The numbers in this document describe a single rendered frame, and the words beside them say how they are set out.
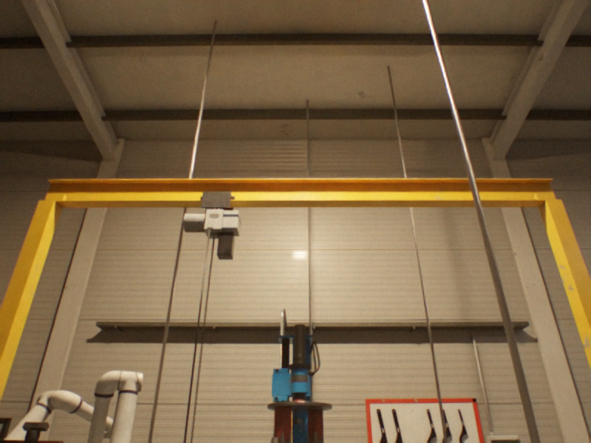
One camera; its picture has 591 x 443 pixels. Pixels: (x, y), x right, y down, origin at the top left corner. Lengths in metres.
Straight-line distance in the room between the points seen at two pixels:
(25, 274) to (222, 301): 2.88
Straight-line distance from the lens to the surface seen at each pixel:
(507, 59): 7.64
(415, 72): 7.29
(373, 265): 6.61
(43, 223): 4.76
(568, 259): 4.59
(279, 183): 4.38
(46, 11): 7.09
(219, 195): 4.26
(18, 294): 4.50
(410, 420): 6.11
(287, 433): 3.82
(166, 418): 6.23
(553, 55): 7.16
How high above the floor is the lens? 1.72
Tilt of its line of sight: 29 degrees up
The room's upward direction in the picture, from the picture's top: straight up
